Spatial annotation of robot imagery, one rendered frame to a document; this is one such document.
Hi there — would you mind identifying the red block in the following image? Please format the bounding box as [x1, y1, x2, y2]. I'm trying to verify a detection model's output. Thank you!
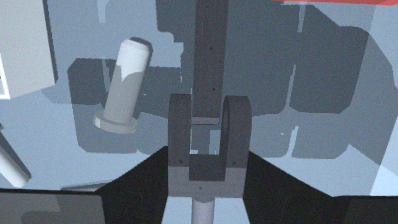
[271, 0, 398, 5]

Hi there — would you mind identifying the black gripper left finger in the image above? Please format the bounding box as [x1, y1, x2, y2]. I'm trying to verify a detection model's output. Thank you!
[0, 146, 168, 224]

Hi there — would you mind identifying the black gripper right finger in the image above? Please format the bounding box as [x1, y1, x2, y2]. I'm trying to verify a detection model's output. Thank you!
[242, 150, 398, 224]

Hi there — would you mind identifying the dark grey flat bar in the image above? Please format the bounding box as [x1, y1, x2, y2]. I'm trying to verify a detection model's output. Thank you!
[192, 0, 229, 125]

